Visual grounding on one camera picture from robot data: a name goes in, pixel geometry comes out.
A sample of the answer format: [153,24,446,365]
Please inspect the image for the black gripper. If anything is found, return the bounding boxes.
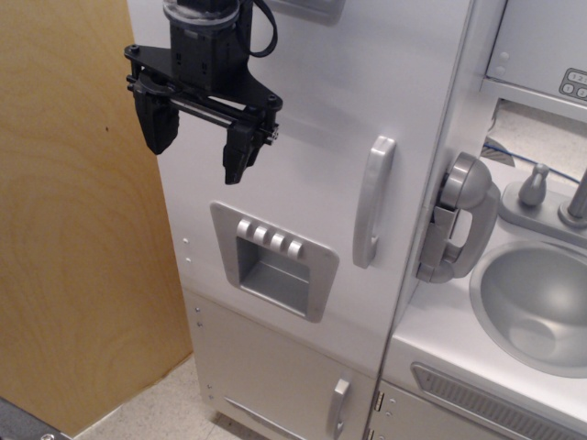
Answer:
[124,17,282,185]

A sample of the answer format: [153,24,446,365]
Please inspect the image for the white fridge door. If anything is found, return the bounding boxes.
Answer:
[183,291,375,439]
[159,1,475,377]

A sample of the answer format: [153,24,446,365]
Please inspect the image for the grey door handle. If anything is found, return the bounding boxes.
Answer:
[352,136,396,269]
[327,379,350,440]

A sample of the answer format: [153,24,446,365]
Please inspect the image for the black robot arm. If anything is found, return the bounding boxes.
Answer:
[124,1,282,185]

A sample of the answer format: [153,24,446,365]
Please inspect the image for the grey ice dispenser panel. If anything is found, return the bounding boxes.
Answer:
[210,202,339,323]

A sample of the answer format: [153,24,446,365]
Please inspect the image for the plywood board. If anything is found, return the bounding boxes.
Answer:
[1,1,191,435]

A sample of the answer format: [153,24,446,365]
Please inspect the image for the grey toy telephone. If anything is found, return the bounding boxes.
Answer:
[416,152,501,283]

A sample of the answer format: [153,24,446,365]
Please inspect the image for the metal door hinge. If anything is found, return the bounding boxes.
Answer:
[373,390,384,412]

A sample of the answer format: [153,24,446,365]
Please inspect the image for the grey faucet knob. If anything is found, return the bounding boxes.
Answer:
[518,163,549,207]

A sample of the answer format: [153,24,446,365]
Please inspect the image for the white microwave with keypad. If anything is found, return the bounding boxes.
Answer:
[482,1,586,122]

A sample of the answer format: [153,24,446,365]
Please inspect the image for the black base corner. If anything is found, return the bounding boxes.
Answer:
[1,398,70,440]

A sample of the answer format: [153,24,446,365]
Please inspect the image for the grey faucet base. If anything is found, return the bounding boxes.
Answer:
[499,182,586,248]

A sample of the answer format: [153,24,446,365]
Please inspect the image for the grey round sink basin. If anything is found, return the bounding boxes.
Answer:
[470,241,586,379]

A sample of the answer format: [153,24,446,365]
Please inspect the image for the grey faucet spout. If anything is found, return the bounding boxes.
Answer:
[558,171,587,229]

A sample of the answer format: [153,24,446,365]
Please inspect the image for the grey oven vent panel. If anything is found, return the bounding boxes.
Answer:
[410,362,586,439]

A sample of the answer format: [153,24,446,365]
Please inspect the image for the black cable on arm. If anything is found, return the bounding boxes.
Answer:
[236,0,279,60]

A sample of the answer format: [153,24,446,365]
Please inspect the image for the blue cable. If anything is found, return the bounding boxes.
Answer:
[482,142,582,184]

